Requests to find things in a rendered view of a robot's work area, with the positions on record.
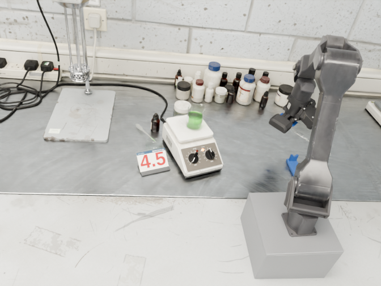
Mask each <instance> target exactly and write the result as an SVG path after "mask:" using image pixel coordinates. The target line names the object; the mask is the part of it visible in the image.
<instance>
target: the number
mask: <svg viewBox="0 0 381 286"><path fill-rule="evenodd" d="M138 159H139V164H140V168H141V170H144V169H149V168H152V167H158V166H163V165H167V160H166V155H165V152H164V150H163V151H159V152H154V153H148V154H143V155H138Z"/></svg>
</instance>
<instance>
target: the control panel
mask: <svg viewBox="0 0 381 286"><path fill-rule="evenodd" d="M209 148H211V149H212V151H213V152H214V153H215V158H214V159H212V160H209V159H207V158H206V157H205V152H206V151H207V150H208V149H209ZM202 149H204V151H202ZM196 150H198V158H199V159H198V162H197V163H191V162H190V161H189V159H188V157H189V155H190V154H191V153H196ZM181 152H182V155H183V158H184V162H185V165H186V168H187V171H188V172H190V171H195V170H199V169H204V168H207V167H212V166H216V165H221V164H222V161H221V159H220V156H219V153H218V150H217V147H216V144H215V143H214V142H212V143H209V144H204V145H199V146H193V147H190V148H184V149H181Z"/></svg>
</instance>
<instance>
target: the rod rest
mask: <svg viewBox="0 0 381 286"><path fill-rule="evenodd" d="M298 156H299V155H298V154H296V155H295V156H293V155H292V154H291V155H290V158H287V160H286V162H287V164H288V166H289V168H290V171H291V173H292V175H293V176H294V173H295V169H296V166H297V164H298V161H297V158H298Z"/></svg>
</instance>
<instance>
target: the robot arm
mask: <svg viewBox="0 0 381 286"><path fill-rule="evenodd" d="M362 65H363V60H362V56H361V54H360V52H359V50H358V49H357V48H356V47H354V46H352V45H351V44H349V43H348V40H347V38H344V37H343V36H334V35H325V36H324V35H323V36H322V38H321V40H320V43H319V44H318V46H317V47H316V48H315V50H314V51H313V52H312V53H311V54H305V55H304V56H302V57H301V58H300V60H298V61H297V63H296V64H295V65H293V69H292V70H293V71H294V83H295V85H294V87H293V90H292V92H291V94H290V95H289V96H288V97H287V100H288V102H287V104H286V105H285V106H284V107H283V110H285V113H281V114H275V115H274V116H273V117H272V118H271V119H270V120H269V124H270V125H271V126H273V127H275V128H276V129H278V130H279V131H281V132H282V133H286V132H287V131H288V130H290V129H291V127H294V126H295V125H296V124H297V123H298V122H296V121H299V120H301V121H302V122H303V123H304V124H305V125H306V127H307V128H308V129H312V131H311V135H310V141H309V145H308V149H307V154H306V158H305V159H304V160H303V161H302V162H301V163H298V164H297V166H296V169H295V173H294V176H292V177H291V179H290V181H289V182H288V184H287V190H286V196H285V200H284V202H283V204H284V205H285V206H286V207H287V212H286V213H282V214H281V216H282V218H283V221H284V223H285V226H286V229H287V231H288V233H289V236H291V237H301V236H310V235H317V231H316V229H315V224H316V222H317V220H318V217H321V218H325V219H327V218H328V217H329V215H330V211H331V202H332V194H333V184H332V180H333V178H332V174H331V172H330V170H329V167H328V160H329V155H330V152H331V147H332V142H333V138H334V135H335V131H336V125H337V120H338V115H339V112H340V107H341V102H342V98H343V95H344V94H345V93H346V92H347V91H348V90H349V89H350V88H351V87H352V85H353V84H354V83H355V80H356V78H357V75H358V74H359V72H360V71H361V68H362ZM314 79H315V81H316V82H315V81H314ZM316 83H317V86H318V88H319V91H320V93H319V98H318V102H317V107H315V105H316V102H315V100H313V99H312V98H311V96H312V94H313V93H314V89H315V87H316Z"/></svg>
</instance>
